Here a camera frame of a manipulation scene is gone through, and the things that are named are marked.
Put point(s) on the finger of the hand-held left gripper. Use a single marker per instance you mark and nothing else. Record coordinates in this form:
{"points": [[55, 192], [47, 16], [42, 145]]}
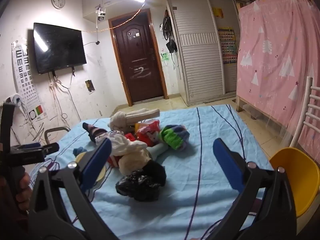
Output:
{"points": [[37, 151]]}

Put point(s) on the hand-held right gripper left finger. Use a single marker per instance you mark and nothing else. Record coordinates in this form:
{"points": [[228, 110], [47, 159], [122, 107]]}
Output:
{"points": [[100, 160]]}

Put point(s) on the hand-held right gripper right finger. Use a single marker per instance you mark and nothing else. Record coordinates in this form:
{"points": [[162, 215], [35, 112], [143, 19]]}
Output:
{"points": [[227, 165]]}

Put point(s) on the red sock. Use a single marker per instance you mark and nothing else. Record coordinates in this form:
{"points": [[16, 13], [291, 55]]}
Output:
{"points": [[113, 160]]}

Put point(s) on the light grey sock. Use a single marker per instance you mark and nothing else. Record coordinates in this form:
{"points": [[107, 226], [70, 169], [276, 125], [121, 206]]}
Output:
{"points": [[158, 151]]}

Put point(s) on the person's left hand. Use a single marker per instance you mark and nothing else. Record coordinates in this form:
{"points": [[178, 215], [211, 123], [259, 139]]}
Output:
{"points": [[23, 186]]}

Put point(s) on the yellow round mat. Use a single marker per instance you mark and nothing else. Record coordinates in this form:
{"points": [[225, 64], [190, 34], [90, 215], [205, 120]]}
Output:
{"points": [[79, 158]]}

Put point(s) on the small blue sock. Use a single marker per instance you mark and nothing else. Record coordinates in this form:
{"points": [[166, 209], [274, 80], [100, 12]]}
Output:
{"points": [[78, 151]]}

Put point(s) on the dark striped sock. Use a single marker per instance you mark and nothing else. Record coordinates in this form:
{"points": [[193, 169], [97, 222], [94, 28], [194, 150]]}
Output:
{"points": [[93, 132]]}

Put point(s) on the white sock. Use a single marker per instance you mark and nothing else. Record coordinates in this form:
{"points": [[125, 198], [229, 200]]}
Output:
{"points": [[125, 145]]}

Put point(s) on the cream sock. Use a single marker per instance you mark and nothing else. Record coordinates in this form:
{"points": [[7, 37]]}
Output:
{"points": [[132, 162]]}

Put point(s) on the black plastic bag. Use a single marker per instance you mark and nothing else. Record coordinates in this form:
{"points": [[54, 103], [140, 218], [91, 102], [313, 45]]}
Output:
{"points": [[137, 186]]}

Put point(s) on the beige knitted sock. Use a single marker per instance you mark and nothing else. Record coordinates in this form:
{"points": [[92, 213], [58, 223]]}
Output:
{"points": [[130, 118]]}

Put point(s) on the eye chart poster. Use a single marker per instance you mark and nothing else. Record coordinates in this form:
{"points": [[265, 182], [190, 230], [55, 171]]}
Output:
{"points": [[23, 80]]}

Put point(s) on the red snack packet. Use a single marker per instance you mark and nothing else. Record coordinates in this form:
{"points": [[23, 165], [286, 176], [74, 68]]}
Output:
{"points": [[148, 135]]}

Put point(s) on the black sock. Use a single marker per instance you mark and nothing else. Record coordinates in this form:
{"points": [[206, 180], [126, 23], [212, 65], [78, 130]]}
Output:
{"points": [[155, 171]]}

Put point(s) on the green and blue sock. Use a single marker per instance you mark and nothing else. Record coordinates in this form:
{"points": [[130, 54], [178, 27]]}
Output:
{"points": [[172, 136]]}

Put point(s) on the yellow plastic chair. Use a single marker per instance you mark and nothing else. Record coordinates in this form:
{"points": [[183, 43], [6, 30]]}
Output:
{"points": [[300, 175]]}

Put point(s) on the light blue bed sheet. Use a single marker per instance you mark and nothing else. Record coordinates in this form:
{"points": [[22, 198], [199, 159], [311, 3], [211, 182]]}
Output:
{"points": [[175, 217]]}

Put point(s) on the white slatted wardrobe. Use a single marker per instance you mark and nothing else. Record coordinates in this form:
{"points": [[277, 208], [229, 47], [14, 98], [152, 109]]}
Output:
{"points": [[200, 67]]}

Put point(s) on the white chair back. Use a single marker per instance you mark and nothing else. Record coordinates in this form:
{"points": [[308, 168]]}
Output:
{"points": [[308, 100]]}

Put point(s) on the dark brown door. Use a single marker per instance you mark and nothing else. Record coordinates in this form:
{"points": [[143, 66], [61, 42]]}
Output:
{"points": [[136, 60]]}

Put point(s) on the pink tree-print curtain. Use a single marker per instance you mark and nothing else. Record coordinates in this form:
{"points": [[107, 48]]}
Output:
{"points": [[275, 67]]}

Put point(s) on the colourful grid poster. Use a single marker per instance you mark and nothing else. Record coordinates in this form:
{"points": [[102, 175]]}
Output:
{"points": [[227, 46]]}

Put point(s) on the hanging black bags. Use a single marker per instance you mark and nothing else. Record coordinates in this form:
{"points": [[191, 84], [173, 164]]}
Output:
{"points": [[171, 46]]}

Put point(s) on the yellow poster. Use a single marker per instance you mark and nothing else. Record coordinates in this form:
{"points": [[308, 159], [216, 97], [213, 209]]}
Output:
{"points": [[217, 12]]}

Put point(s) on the grey metal chair frame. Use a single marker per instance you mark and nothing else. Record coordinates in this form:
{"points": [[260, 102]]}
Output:
{"points": [[53, 129]]}

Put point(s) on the broken wall socket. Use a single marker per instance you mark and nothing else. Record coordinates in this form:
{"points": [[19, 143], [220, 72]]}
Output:
{"points": [[90, 86]]}

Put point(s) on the wall-mounted television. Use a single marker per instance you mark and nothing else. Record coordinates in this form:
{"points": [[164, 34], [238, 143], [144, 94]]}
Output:
{"points": [[60, 47]]}

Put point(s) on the green wall sticker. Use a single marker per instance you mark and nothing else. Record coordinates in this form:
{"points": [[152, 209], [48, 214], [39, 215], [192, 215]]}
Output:
{"points": [[165, 57]]}

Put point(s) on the round wall clock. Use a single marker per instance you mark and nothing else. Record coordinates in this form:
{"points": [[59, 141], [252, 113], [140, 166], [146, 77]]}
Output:
{"points": [[58, 0]]}

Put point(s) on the white security camera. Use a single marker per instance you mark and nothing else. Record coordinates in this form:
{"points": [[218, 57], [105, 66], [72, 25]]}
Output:
{"points": [[101, 15]]}

